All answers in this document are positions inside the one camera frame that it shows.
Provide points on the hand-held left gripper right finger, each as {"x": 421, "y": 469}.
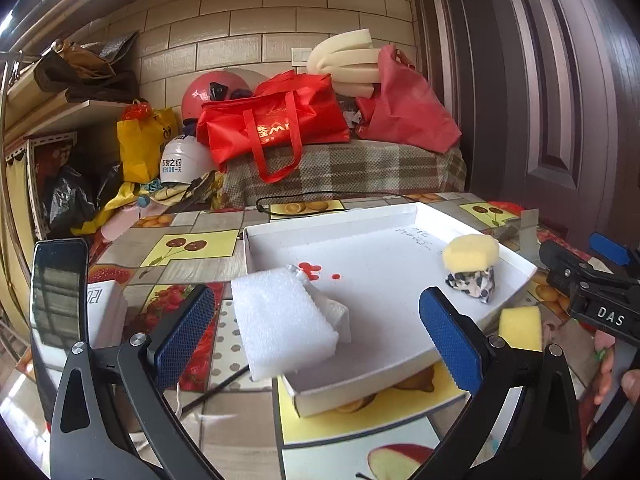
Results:
{"x": 450, "y": 340}

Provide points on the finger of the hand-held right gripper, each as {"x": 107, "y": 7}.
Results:
{"x": 610, "y": 249}
{"x": 560, "y": 260}

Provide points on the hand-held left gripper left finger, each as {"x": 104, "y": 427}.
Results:
{"x": 185, "y": 330}

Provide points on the black and white scrunchie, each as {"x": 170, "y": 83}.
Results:
{"x": 472, "y": 285}

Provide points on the green and yellow sponge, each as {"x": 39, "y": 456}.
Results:
{"x": 520, "y": 327}

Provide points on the pale yellow octagonal sponge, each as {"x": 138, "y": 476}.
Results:
{"x": 470, "y": 252}

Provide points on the white foam block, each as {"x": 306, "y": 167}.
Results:
{"x": 280, "y": 320}

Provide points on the white cardboard box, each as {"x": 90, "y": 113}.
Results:
{"x": 380, "y": 260}

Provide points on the person's right hand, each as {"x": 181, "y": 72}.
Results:
{"x": 631, "y": 386}

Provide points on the white power bank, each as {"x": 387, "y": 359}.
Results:
{"x": 105, "y": 310}

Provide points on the fruit print tablecloth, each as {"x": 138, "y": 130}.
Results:
{"x": 200, "y": 245}

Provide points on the pink case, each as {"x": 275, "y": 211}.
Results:
{"x": 120, "y": 222}

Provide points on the black smartphone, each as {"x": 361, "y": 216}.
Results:
{"x": 57, "y": 290}

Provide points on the yellow and black bag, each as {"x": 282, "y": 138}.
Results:
{"x": 197, "y": 187}

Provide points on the yellow cloth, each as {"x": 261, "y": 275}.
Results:
{"x": 110, "y": 205}

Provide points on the white helmet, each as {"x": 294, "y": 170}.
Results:
{"x": 185, "y": 157}

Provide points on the dark brown door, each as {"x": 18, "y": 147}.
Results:
{"x": 525, "y": 85}

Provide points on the black plastic bag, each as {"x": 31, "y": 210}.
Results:
{"x": 65, "y": 195}

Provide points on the yellow shopping bag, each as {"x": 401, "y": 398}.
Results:
{"x": 140, "y": 145}

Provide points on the yellow curtain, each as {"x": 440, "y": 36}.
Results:
{"x": 17, "y": 220}

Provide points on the plaid covered bench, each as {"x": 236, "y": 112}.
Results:
{"x": 350, "y": 165}

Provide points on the red nonwoven bag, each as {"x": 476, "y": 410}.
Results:
{"x": 405, "y": 105}

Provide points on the red tote bag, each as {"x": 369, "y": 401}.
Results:
{"x": 280, "y": 120}

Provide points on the pink helmet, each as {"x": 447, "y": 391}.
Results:
{"x": 200, "y": 95}

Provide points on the wooden shelf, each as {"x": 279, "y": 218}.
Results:
{"x": 60, "y": 115}

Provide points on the brown bags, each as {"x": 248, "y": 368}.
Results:
{"x": 85, "y": 67}

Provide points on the chrome pole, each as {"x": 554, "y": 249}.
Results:
{"x": 5, "y": 110}

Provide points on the cream foam strips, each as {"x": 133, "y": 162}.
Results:
{"x": 340, "y": 60}

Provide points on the white wall switch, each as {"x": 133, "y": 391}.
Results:
{"x": 300, "y": 56}

